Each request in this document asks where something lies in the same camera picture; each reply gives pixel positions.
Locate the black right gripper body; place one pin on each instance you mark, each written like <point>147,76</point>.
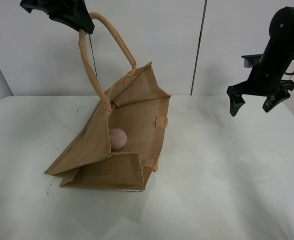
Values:
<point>264,80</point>

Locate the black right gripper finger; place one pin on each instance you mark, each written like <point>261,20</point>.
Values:
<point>236,102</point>
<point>274,100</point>

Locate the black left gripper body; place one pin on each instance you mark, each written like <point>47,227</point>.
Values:
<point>72,13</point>

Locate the pink peach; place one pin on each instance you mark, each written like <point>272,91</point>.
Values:
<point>118,138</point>

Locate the brown linen tote bag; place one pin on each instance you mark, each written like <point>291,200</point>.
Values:
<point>135,104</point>

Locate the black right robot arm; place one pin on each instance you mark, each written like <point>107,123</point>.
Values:
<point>280,48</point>

